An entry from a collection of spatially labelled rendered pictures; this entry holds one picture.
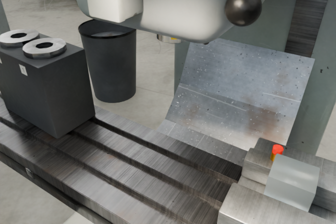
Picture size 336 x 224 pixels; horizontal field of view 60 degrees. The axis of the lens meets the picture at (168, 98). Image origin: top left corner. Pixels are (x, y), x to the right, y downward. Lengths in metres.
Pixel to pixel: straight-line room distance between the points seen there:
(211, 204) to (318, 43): 0.43
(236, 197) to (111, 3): 0.31
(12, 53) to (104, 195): 0.36
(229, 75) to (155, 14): 0.50
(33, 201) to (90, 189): 1.37
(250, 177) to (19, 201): 1.64
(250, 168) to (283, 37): 0.36
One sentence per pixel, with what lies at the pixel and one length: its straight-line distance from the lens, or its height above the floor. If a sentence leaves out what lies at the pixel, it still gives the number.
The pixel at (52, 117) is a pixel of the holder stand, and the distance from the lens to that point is 0.69.
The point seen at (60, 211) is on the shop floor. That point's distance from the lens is 1.86.
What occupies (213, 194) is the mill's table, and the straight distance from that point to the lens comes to 0.58.
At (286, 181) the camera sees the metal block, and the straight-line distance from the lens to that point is 0.43.
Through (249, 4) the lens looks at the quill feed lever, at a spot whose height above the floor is 1.37.
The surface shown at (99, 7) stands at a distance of 0.30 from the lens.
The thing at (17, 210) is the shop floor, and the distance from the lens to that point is 1.96.
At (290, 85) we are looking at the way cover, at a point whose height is 1.08.
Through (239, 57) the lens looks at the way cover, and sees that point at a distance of 0.78.
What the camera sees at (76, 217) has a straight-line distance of 0.67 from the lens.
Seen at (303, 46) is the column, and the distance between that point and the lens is 0.75.
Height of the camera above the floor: 1.43
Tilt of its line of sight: 33 degrees down
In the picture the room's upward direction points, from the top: straight up
